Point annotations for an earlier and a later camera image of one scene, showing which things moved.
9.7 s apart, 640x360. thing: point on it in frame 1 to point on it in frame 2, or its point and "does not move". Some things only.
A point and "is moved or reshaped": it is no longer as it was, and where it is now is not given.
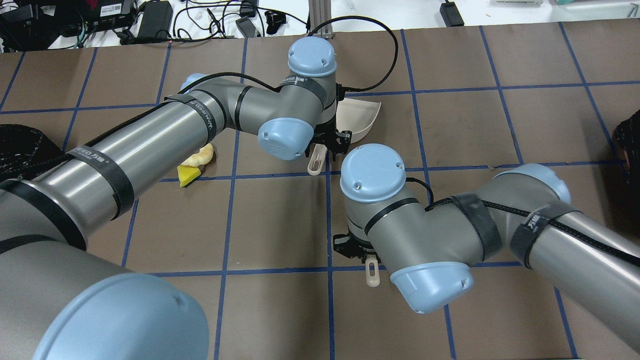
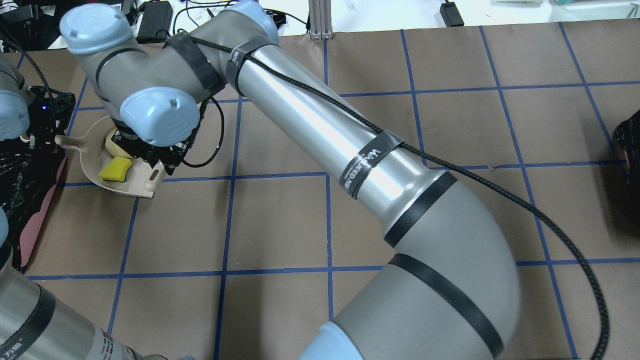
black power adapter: x=156 y=20 does not move
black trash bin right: x=627 y=138 does not move
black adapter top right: x=451 y=14 does not move
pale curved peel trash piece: x=204 y=155 is moved or reshaped
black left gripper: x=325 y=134 to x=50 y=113
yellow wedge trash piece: x=186 y=174 is moved or reshaped
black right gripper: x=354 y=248 to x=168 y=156
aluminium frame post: x=320 y=11 does not move
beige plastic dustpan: x=356 y=116 is moved or reshaped
